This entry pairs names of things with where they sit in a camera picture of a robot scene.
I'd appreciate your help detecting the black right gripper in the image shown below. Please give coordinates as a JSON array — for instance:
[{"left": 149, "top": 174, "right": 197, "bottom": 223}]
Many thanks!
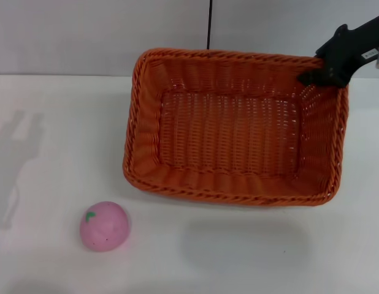
[{"left": 297, "top": 13, "right": 379, "bottom": 89}]

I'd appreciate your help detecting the orange woven plastic basket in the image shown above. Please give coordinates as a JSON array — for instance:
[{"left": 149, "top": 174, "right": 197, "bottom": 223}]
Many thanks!
[{"left": 123, "top": 47, "right": 350, "bottom": 208}]

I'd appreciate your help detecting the pink peach toy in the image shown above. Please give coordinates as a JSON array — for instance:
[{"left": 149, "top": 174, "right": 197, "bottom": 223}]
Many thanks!
[{"left": 79, "top": 200, "right": 130, "bottom": 253}]

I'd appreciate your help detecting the black vertical wall strip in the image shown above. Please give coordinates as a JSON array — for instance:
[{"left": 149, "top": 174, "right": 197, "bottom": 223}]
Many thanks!
[{"left": 205, "top": 0, "right": 215, "bottom": 51}]

